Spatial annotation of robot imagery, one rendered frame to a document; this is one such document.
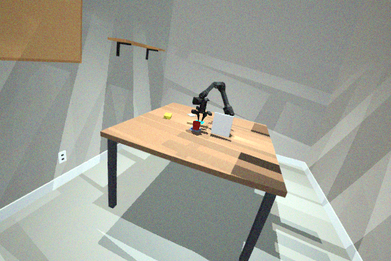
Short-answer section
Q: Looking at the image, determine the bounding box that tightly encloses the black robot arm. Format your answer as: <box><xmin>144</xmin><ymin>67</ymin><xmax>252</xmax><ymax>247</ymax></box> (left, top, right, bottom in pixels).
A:
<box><xmin>192</xmin><ymin>82</ymin><xmax>235</xmax><ymax>116</ymax></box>

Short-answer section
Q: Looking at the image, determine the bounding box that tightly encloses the small yellow block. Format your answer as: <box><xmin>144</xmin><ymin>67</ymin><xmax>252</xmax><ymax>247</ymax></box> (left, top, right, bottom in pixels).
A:
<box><xmin>163</xmin><ymin>112</ymin><xmax>172</xmax><ymax>119</ymax></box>

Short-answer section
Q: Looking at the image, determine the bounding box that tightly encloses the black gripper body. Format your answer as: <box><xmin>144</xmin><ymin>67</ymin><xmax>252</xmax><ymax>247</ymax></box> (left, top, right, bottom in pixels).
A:
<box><xmin>191</xmin><ymin>105</ymin><xmax>212</xmax><ymax>116</ymax></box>

